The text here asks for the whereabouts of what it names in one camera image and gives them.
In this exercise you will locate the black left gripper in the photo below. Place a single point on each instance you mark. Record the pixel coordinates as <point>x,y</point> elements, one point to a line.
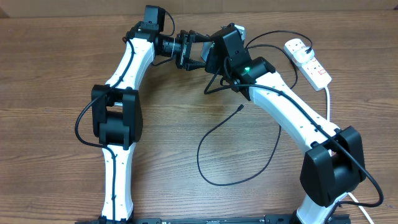
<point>183,60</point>

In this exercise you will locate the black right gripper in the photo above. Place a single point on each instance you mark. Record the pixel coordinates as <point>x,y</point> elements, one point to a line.
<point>212,65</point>

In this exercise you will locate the blue smartphone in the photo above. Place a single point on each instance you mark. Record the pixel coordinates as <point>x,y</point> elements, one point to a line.
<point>205,50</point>

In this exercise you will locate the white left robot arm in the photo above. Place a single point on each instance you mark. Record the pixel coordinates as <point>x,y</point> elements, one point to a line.
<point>116,107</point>

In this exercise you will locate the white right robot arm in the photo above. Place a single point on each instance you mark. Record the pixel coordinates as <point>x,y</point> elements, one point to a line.
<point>333,158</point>

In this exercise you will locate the white charger plug adapter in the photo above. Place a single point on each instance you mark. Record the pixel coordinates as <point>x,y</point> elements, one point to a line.
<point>303,55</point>

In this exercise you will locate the white power strip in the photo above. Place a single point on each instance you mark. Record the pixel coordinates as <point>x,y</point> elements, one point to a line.
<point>313,71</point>

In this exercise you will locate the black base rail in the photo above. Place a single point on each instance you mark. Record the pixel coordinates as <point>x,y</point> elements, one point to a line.
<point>217,220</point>

